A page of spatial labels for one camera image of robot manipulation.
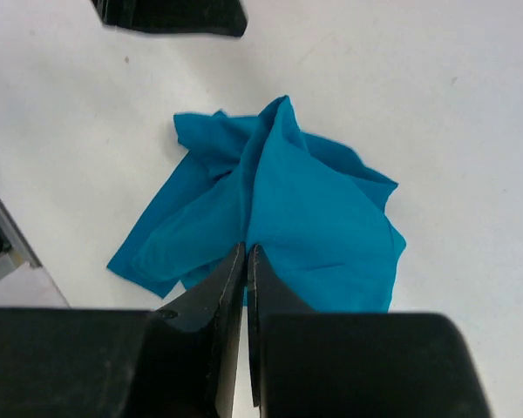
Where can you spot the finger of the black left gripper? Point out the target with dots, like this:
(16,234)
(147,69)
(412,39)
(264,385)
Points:
(168,17)

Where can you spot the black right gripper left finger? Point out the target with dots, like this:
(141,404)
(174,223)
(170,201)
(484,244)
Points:
(187,350)

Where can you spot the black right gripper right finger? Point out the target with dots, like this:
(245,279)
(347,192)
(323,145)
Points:
(306,363)

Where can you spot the blue t shirt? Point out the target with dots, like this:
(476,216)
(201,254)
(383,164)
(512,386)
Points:
(311,203)

